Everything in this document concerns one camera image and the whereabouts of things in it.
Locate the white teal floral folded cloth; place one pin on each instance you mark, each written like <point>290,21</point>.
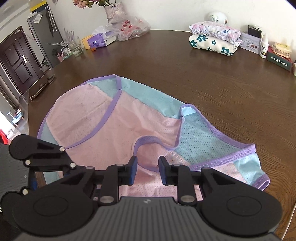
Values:
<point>213,44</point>

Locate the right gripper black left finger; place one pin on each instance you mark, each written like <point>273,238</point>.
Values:
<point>110,180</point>

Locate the yellow box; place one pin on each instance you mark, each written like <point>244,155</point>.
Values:
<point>85,42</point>

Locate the grey refrigerator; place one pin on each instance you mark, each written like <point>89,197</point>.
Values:
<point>46,34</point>

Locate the small white dropper bottle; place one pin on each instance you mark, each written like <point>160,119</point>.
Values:
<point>264,46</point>

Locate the pink blue purple mesh garment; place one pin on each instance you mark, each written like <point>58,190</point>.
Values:
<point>106,120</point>

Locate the dark wooden door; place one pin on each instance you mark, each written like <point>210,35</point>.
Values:
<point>19,61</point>

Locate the white decorated box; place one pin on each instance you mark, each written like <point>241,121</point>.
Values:
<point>250,43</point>

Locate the clear glass jar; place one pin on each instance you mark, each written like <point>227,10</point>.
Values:
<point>75,46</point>

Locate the patterned plastic bag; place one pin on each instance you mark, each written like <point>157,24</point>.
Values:
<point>123,27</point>

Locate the dark green labelled box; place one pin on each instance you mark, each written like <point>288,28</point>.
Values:
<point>283,62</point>

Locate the white round lamp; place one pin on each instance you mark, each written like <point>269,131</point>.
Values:
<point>217,17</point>

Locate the pink floral folded cloth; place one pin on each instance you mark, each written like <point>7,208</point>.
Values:
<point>217,30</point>

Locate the purple tissue pack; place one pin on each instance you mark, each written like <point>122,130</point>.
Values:
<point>101,40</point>

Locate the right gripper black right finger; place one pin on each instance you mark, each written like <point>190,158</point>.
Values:
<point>208,180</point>

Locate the pink artificial flowers in vase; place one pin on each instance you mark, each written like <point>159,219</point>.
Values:
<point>111,9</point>

